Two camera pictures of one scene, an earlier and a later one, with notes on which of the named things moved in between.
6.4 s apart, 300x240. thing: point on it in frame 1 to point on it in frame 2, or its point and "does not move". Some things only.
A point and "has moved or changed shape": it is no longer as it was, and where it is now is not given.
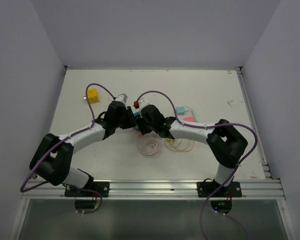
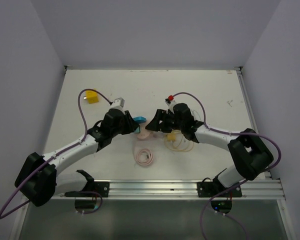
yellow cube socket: [93, 95] does not move
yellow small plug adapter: [170, 140] does not move
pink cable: [150, 147] to [144, 156]
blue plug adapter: [137, 113] has moved or changed shape
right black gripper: [140, 120] to [161, 115]
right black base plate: [205, 189] does not move
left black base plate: [102, 187] does not move
